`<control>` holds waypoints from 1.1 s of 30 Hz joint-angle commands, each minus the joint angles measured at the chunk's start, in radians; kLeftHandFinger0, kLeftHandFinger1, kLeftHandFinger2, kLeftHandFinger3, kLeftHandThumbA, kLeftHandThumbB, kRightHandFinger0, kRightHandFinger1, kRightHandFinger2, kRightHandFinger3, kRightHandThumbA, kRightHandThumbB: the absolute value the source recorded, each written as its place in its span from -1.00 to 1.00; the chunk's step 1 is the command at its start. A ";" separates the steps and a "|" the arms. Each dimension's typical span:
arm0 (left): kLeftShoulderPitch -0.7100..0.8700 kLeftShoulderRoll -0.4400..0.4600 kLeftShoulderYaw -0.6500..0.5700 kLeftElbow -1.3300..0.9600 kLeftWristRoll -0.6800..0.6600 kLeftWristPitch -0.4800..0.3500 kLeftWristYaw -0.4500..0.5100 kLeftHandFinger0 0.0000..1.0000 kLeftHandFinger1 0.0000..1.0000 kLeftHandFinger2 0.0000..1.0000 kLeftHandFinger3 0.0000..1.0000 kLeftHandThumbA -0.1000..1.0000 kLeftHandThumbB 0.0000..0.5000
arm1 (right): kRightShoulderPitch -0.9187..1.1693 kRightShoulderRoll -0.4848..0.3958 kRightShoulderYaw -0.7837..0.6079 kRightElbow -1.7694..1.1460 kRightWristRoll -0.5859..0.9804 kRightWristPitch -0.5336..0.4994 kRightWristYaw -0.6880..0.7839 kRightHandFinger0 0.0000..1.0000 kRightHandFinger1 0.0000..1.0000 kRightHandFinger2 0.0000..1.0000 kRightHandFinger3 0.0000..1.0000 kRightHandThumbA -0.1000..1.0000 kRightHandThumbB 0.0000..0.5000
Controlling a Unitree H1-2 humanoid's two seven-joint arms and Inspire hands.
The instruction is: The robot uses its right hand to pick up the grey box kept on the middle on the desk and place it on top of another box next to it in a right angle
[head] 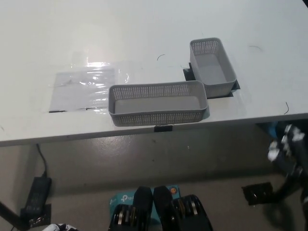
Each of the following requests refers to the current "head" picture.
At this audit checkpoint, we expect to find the teal tp-link box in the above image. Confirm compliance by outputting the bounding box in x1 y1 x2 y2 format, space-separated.
109 184 180 221

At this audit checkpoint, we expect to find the blue object under table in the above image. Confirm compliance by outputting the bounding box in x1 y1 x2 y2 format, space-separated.
269 122 279 139

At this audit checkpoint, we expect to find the black floor tape patch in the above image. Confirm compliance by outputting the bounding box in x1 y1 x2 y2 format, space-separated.
242 182 277 205

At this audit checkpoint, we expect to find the black power cable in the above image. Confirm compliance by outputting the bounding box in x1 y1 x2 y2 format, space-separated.
36 143 48 178

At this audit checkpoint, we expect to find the small black tape strip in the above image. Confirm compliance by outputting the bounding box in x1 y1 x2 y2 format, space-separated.
154 125 173 133

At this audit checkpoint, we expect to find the black power adapter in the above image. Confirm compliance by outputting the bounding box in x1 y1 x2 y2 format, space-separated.
25 177 52 210

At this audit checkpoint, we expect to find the black robot body left block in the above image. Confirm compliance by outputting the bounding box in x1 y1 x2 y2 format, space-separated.
107 186 154 231

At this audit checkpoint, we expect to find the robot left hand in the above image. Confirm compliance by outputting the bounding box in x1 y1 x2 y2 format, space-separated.
45 223 78 231

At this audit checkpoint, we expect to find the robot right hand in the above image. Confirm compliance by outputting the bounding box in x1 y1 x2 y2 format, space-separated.
268 124 308 202

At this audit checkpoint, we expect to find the black table leg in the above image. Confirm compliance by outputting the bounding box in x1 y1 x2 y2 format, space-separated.
0 201 27 231

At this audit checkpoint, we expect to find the grey perforated plastic basket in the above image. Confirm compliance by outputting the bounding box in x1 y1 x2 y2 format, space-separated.
108 80 209 127
189 37 238 99

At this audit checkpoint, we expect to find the black tape patch on table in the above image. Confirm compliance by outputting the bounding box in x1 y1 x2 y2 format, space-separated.
182 63 241 99

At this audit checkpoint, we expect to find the black floor tape under adapter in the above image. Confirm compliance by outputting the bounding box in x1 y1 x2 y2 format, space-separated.
19 204 52 228

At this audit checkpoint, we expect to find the clear plastic sheet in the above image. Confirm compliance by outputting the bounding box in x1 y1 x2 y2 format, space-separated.
48 63 130 114

